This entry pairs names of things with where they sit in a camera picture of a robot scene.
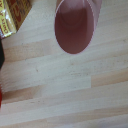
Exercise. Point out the pink plastic cup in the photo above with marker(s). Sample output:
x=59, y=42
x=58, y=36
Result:
x=75, y=26

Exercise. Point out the yellow red food box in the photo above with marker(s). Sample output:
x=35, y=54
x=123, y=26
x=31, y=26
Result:
x=12, y=15

